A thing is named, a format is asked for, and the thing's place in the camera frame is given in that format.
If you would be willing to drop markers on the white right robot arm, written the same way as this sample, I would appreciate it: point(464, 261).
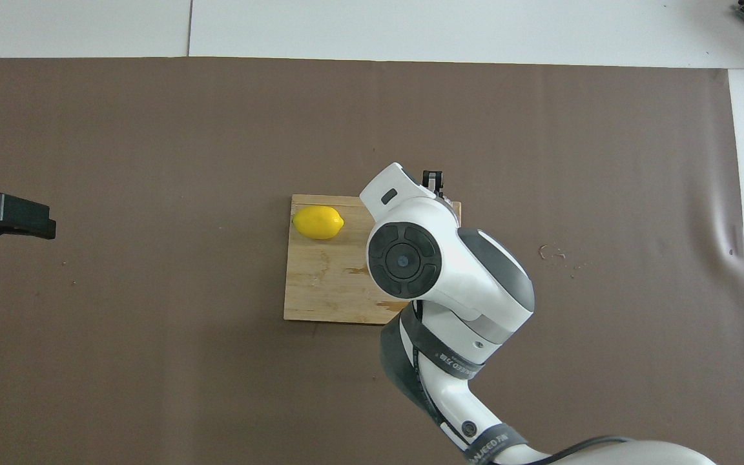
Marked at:
point(462, 271)

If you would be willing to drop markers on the yellow lemon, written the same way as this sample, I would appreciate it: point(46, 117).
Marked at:
point(317, 223)

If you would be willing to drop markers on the brown paper table mat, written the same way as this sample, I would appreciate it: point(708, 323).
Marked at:
point(152, 129)

